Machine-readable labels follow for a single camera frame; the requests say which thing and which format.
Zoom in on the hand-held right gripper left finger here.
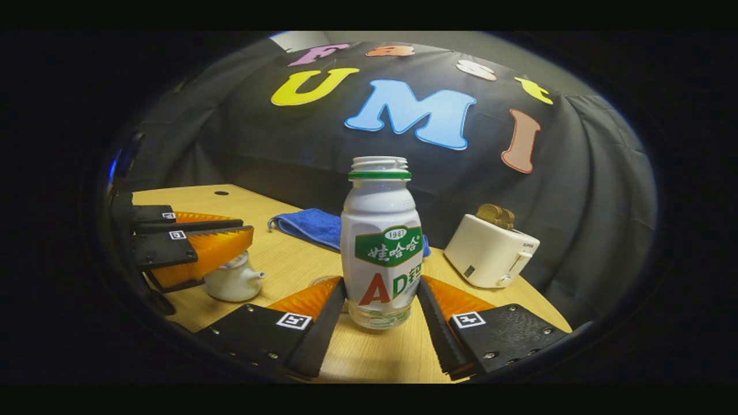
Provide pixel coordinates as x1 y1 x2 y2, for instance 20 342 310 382
195 277 347 380

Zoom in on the black backdrop cloth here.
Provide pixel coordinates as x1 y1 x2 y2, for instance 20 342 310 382
124 40 658 329

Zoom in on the brown bread slice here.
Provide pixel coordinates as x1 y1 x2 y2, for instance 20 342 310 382
476 203 515 231

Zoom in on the blue folded towel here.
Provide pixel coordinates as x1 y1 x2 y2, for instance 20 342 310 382
268 208 432 258

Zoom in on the white toaster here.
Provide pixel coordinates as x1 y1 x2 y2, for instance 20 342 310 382
443 214 541 289

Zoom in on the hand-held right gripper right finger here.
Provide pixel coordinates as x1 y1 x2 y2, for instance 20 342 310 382
416 276 571 381

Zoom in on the white green-label water bottle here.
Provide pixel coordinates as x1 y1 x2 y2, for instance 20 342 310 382
340 156 424 330

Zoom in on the white ceramic teacup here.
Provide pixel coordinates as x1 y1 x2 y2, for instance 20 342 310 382
203 252 267 303

